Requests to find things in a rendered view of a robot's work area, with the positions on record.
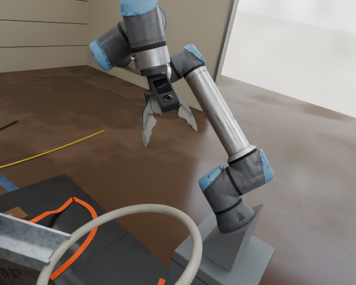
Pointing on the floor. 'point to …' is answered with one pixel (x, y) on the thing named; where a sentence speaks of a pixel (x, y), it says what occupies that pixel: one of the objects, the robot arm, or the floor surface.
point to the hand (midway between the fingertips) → (172, 141)
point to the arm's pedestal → (254, 275)
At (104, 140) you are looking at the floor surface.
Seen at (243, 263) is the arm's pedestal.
